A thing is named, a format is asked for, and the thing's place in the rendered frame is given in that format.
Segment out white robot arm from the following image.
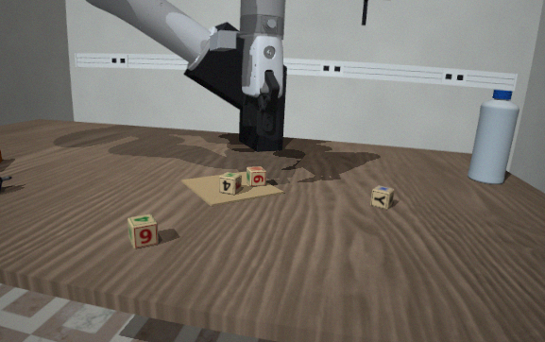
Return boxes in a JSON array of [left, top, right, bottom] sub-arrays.
[[86, 0, 285, 71]]

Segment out wooden toy block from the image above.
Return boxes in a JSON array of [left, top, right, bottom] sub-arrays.
[[219, 172, 242, 195], [128, 214, 159, 248]]

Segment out tan flat mat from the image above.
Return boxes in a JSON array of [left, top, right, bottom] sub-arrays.
[[181, 172, 283, 207]]

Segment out beige toy block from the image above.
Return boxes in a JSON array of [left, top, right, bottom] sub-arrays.
[[247, 166, 266, 187]]

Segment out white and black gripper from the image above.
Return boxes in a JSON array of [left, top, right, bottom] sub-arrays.
[[240, 33, 283, 135]]

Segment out beige letter block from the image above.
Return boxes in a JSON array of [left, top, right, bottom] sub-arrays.
[[370, 185, 395, 210]]

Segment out white plastic bottle with blue cap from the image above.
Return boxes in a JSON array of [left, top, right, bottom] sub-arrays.
[[468, 90, 519, 184]]

